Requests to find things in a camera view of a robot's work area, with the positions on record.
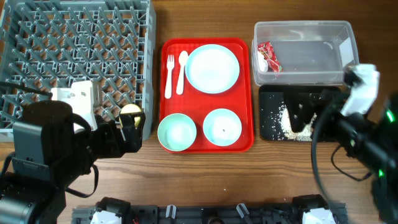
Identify cream plastic spoon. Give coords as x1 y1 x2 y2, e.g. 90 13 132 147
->
176 51 188 95

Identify white tissue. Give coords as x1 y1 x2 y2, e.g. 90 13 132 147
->
257 51 269 72

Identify red strawberry cake wrapper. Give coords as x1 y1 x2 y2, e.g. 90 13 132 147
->
257 41 283 72

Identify rice and food scraps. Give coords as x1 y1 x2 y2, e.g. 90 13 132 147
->
261 105 317 142

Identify clear plastic waste bin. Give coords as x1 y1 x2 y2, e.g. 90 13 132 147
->
252 21 359 86

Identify yellow plastic cup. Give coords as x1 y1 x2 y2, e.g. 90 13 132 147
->
119 104 142 128

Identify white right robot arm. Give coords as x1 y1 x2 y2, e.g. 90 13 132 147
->
284 88 397 223

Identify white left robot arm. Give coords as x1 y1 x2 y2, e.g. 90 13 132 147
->
1 100 146 223

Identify black food waste tray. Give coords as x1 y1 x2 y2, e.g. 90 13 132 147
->
259 85 340 141

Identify light blue small bowl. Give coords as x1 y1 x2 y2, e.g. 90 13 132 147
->
202 108 243 147

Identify red plastic tray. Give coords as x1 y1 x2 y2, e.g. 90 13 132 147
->
159 37 255 154

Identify pink plastic fork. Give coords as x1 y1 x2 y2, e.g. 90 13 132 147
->
164 55 175 99

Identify mint green bowl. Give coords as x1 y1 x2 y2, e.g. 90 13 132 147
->
157 113 197 152

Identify large light blue plate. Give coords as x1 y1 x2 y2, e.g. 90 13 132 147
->
185 44 240 94

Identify grey dishwasher rack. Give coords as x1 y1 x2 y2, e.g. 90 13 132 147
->
1 0 156 142

